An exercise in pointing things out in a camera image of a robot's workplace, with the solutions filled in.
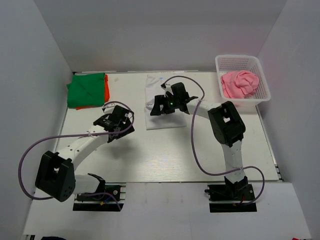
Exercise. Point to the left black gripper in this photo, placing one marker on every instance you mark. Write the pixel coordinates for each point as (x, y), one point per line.
(130, 130)

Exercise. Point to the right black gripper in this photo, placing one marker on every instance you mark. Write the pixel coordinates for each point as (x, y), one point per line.
(160, 100)

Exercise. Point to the white t shirt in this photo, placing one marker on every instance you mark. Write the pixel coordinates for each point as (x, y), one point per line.
(173, 120)

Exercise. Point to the pink t shirt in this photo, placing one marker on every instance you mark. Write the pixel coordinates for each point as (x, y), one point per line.
(239, 84)

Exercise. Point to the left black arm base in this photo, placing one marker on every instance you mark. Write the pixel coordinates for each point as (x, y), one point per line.
(112, 200)

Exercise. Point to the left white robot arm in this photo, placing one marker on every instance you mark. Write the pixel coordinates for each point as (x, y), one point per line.
(56, 173)

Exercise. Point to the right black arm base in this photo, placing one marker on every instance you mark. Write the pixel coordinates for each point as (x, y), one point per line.
(221, 202)

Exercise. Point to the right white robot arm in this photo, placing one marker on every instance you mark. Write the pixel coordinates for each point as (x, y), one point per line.
(227, 126)

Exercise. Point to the orange folded t shirt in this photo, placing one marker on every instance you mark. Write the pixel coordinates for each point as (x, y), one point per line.
(106, 94)

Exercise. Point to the green folded t shirt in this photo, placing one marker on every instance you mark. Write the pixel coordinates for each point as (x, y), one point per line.
(86, 91)

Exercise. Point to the white plastic basket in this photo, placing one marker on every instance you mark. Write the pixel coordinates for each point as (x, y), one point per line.
(234, 63)

